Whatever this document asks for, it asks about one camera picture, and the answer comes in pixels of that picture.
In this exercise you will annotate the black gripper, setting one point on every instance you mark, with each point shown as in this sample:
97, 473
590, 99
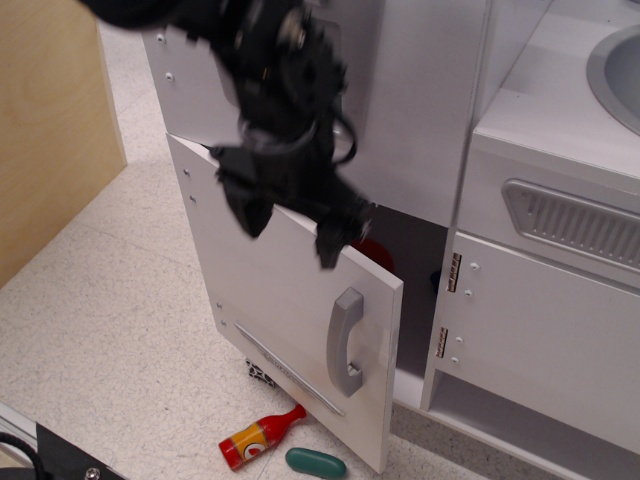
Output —
301, 177

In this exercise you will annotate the white fridge door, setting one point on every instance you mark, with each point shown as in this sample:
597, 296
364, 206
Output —
272, 300

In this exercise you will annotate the silver fridge door handle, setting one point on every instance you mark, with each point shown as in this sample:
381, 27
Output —
347, 311

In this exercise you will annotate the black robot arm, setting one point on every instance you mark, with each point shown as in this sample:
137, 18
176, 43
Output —
188, 16

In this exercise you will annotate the white toy fridge cabinet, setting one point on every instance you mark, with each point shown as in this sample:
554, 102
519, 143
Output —
412, 140

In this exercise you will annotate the red toy pot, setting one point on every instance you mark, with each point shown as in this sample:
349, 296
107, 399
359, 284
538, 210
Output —
376, 252

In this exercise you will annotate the aluminium extrusion foot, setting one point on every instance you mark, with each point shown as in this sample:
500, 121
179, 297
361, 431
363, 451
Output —
255, 372

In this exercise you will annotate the upper brass oven hinge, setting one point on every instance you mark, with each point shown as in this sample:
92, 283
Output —
454, 272

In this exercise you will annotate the brass oven hinge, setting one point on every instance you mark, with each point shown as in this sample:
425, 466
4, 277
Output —
454, 272
441, 343

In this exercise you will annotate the lower brass oven hinge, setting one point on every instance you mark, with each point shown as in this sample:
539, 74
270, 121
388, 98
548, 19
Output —
441, 343

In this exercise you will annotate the red toy sauce bottle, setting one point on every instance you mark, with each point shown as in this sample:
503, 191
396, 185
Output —
265, 433

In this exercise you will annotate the green toy pickle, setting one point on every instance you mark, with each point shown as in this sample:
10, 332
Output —
315, 463

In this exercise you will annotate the plywood board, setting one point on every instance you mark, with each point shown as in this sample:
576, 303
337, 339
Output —
60, 142

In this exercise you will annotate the white toy kitchen counter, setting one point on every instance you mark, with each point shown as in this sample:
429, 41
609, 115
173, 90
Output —
544, 126

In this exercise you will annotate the white oven door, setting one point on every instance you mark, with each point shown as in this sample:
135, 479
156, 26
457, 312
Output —
558, 343

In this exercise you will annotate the silver vent panel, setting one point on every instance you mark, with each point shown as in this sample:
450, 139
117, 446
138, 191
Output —
573, 223

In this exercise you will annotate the grey sink basin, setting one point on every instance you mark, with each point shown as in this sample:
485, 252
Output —
613, 76

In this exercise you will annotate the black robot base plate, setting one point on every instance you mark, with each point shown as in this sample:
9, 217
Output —
64, 460

